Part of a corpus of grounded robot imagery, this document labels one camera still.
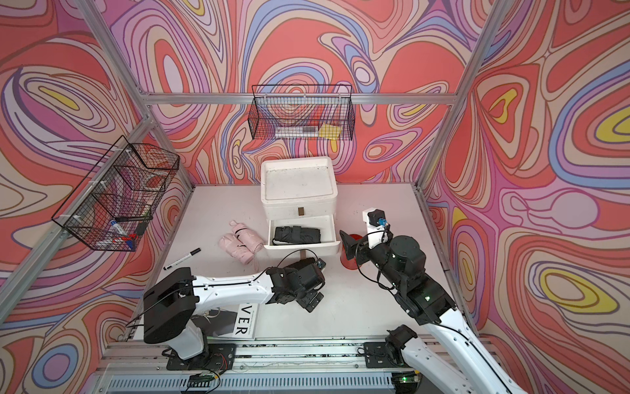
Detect black umbrella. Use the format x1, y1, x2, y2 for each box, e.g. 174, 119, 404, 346
272, 226, 322, 246

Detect pink umbrella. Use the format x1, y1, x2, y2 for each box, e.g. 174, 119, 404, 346
218, 233, 254, 265
230, 220, 264, 254

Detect white three-drawer cabinet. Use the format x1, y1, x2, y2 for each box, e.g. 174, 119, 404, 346
261, 156, 341, 259

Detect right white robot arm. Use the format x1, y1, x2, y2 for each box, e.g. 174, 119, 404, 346
340, 230, 523, 393

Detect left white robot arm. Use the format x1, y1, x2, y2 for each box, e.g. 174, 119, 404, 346
140, 258, 326, 361

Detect red metal cup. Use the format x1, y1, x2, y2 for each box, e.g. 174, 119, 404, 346
340, 246, 358, 271

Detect LOVER magazine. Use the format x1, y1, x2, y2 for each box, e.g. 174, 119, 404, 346
194, 304, 259, 340

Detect black white marker pen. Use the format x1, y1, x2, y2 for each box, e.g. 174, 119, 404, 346
162, 248, 201, 271

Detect clear box in basket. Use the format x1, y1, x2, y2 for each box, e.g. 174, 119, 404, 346
274, 126, 319, 139

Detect red marker in basket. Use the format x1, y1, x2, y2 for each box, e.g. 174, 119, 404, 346
113, 234, 138, 249

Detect blue marker in basket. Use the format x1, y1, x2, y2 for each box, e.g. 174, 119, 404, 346
110, 220, 128, 236

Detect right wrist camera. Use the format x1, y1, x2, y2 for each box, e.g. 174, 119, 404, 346
363, 208, 390, 249

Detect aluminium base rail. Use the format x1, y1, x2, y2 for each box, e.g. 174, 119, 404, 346
83, 336, 508, 394

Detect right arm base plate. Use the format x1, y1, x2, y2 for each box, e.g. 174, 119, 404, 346
358, 341, 431, 370

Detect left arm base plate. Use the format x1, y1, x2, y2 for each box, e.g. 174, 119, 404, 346
162, 343, 236, 373

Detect black wire basket back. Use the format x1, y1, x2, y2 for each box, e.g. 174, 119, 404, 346
248, 83, 356, 141

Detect black wire basket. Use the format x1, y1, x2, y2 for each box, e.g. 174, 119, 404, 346
248, 83, 356, 141
52, 136, 180, 252

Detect black wire basket left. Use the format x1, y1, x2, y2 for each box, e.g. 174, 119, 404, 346
52, 136, 180, 252

